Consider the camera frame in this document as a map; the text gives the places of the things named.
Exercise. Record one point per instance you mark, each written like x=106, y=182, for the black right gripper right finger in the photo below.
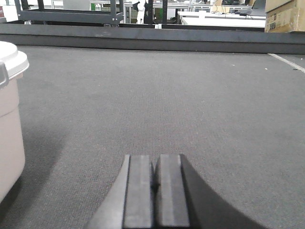
x=185, y=201

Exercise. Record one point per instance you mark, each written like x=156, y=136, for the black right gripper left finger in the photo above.
x=129, y=203

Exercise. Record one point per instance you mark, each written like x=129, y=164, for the white lidded plastic bin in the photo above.
x=13, y=63

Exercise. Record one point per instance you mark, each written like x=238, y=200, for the white office desk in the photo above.
x=203, y=18

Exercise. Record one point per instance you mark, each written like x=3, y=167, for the cardboard box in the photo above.
x=285, y=16

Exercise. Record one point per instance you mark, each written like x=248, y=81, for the dark metal platform rail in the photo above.
x=178, y=38

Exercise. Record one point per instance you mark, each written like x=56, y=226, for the black metal cart frame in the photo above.
x=73, y=12

